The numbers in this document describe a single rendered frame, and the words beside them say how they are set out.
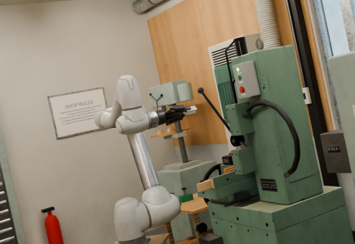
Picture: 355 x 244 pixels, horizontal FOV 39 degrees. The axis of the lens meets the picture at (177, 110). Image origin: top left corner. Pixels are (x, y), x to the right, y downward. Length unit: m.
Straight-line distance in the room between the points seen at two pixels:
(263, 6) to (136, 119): 2.05
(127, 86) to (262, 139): 0.70
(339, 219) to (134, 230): 1.08
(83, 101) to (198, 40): 1.40
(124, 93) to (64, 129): 2.97
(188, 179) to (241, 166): 2.51
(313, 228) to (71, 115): 3.50
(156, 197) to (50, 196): 2.58
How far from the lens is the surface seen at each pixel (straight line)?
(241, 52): 2.54
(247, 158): 2.42
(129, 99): 2.43
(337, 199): 2.53
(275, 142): 2.30
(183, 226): 5.03
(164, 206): 2.87
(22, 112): 5.27
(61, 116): 5.36
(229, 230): 2.64
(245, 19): 4.58
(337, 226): 2.54
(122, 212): 2.81
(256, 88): 2.29
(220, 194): 2.55
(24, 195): 5.25
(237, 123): 2.36
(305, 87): 4.04
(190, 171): 4.91
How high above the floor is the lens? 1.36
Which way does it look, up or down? 1 degrees down
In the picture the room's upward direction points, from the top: 12 degrees counter-clockwise
